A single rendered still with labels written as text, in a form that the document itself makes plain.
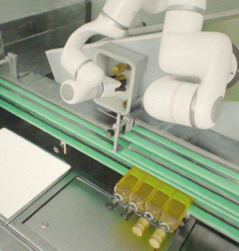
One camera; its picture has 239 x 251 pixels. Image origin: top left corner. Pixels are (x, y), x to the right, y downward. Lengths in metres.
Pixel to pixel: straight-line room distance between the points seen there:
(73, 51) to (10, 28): 0.82
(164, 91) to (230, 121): 0.44
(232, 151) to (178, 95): 0.44
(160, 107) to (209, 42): 0.16
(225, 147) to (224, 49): 0.47
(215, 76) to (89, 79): 0.37
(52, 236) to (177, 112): 0.62
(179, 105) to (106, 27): 0.30
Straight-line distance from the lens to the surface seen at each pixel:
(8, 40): 1.70
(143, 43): 1.10
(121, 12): 0.82
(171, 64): 0.68
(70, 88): 0.91
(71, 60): 0.89
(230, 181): 0.97
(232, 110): 1.06
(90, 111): 1.26
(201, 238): 1.18
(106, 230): 1.08
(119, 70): 1.12
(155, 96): 0.68
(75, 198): 1.16
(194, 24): 0.70
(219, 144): 1.06
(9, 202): 1.17
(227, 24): 0.90
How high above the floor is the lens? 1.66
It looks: 44 degrees down
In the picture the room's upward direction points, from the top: 129 degrees counter-clockwise
